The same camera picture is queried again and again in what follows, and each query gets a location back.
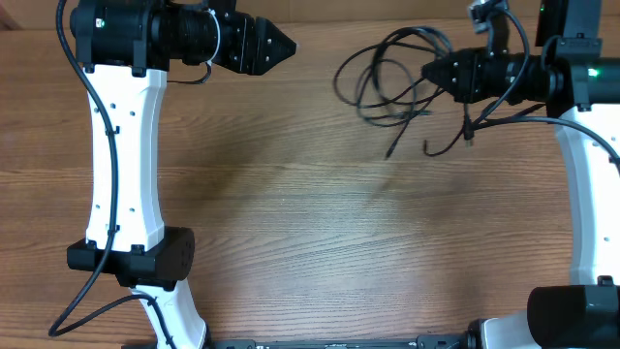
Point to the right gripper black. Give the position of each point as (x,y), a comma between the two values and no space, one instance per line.
(461,84)

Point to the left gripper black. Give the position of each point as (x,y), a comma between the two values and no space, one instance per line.
(250,38)

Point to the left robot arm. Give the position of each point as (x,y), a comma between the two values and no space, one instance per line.
(122,54)

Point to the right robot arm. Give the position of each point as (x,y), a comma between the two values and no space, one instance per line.
(570,86)

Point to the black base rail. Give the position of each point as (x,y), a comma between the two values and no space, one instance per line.
(424,341)

